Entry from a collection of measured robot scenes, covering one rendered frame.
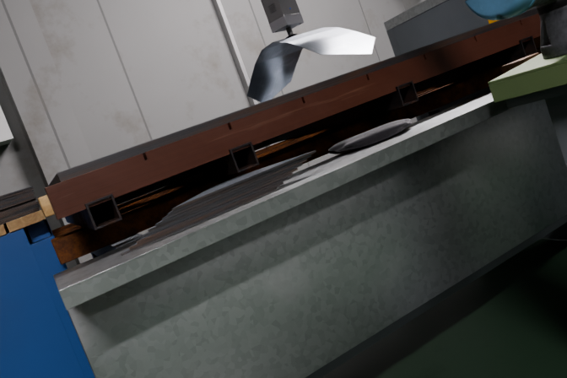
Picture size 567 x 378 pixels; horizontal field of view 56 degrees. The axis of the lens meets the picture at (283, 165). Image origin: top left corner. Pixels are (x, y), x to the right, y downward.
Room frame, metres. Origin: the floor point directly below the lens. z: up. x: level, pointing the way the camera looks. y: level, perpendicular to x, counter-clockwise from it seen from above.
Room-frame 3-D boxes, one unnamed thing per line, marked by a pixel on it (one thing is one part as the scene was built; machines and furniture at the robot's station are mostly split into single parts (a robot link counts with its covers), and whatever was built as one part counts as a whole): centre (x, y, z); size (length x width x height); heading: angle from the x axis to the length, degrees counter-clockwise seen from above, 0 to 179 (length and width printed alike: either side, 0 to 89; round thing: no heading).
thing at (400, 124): (1.16, -0.20, 0.70); 0.20 x 0.10 x 0.03; 101
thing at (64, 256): (1.45, -0.25, 0.70); 1.66 x 0.08 x 0.05; 115
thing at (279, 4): (1.66, -0.15, 1.11); 0.10 x 0.09 x 0.16; 48
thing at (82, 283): (1.10, -0.19, 0.67); 1.30 x 0.20 x 0.03; 115
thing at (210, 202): (0.98, 0.14, 0.70); 0.39 x 0.12 x 0.04; 115
